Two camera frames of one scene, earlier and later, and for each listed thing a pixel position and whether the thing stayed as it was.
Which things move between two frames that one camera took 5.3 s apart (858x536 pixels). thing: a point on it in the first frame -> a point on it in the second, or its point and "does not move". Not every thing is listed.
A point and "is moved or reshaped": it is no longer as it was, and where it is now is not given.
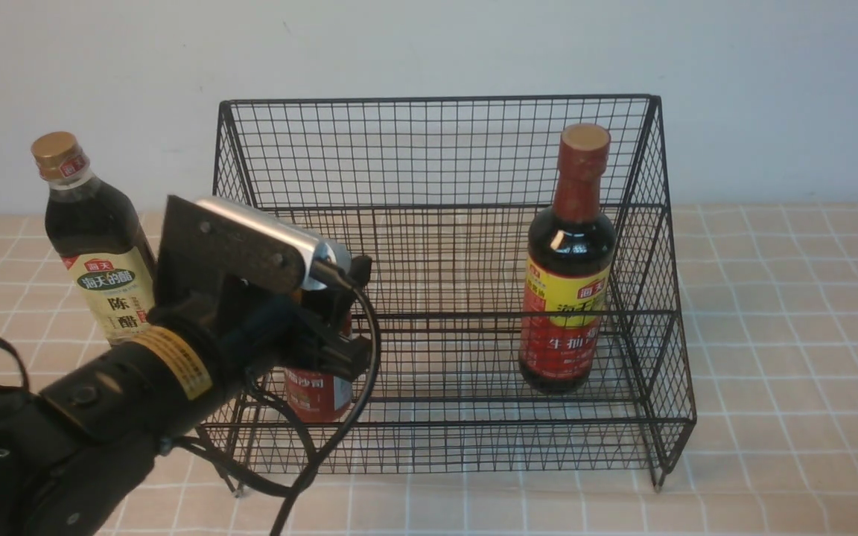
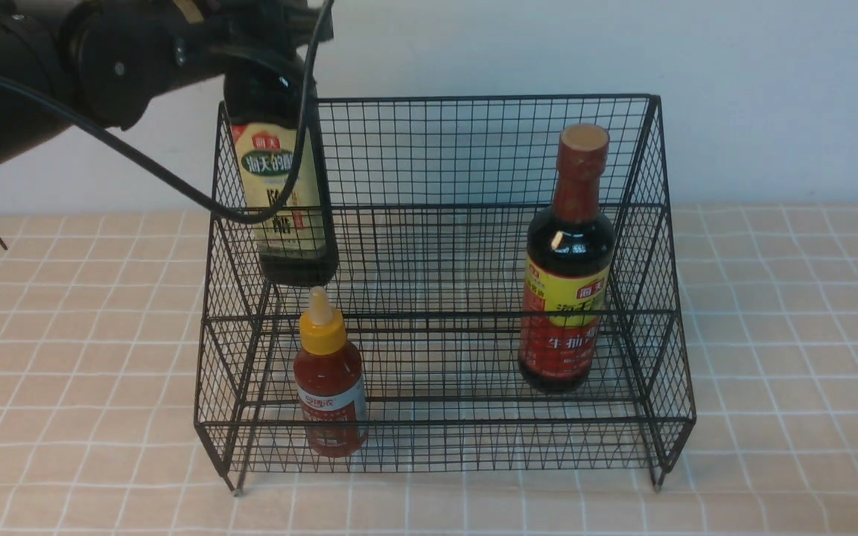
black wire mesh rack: (518, 267) does not move
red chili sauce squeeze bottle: (315, 397) is moved or reshaped
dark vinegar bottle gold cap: (102, 240) -> (299, 246)
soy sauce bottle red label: (570, 269) does not move
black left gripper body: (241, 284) -> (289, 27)
